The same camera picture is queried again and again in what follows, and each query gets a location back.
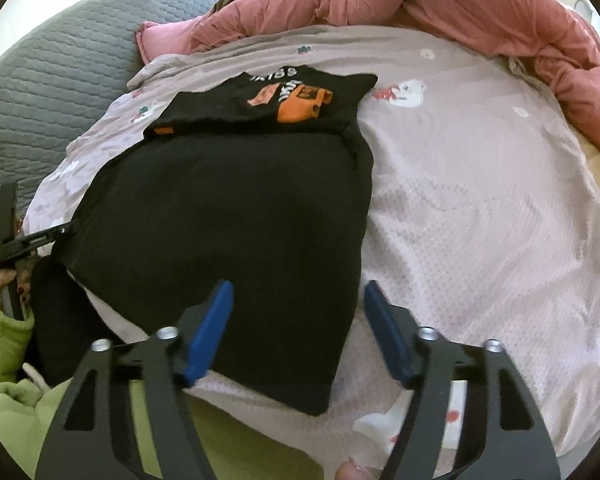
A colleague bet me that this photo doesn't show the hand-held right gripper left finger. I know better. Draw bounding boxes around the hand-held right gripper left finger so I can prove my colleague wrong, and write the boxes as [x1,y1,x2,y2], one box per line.
[35,279,236,480]

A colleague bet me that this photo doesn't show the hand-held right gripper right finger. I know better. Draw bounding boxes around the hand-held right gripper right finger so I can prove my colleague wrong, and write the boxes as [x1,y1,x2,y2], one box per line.
[363,279,562,480]

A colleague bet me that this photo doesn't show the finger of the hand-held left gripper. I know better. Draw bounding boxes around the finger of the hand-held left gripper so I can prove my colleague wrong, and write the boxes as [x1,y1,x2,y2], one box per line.
[16,221,78,256]
[0,181,19,243]

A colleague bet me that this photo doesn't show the black t-shirt orange print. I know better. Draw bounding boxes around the black t-shirt orange print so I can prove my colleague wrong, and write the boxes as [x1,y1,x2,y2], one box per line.
[55,64,379,417]

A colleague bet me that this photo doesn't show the person's left forearm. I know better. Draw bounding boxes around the person's left forearm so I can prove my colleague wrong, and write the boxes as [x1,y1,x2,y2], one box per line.
[0,302,37,391]

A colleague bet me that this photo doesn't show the person's right hand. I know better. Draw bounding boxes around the person's right hand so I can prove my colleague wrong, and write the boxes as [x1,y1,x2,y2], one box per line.
[334,460,377,480]

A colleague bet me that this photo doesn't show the black pants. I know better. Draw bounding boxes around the black pants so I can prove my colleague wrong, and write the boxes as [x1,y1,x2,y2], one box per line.
[27,257,131,388]

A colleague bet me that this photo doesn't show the green jacket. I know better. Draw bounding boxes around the green jacket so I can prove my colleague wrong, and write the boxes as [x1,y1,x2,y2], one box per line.
[0,375,333,480]

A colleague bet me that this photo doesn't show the grey quilted headboard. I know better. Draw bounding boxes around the grey quilted headboard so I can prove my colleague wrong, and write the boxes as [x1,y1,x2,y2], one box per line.
[0,0,253,221]

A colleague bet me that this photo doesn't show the mauve printed blanket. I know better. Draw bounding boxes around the mauve printed blanket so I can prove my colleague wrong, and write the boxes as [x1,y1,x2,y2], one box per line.
[22,25,600,466]

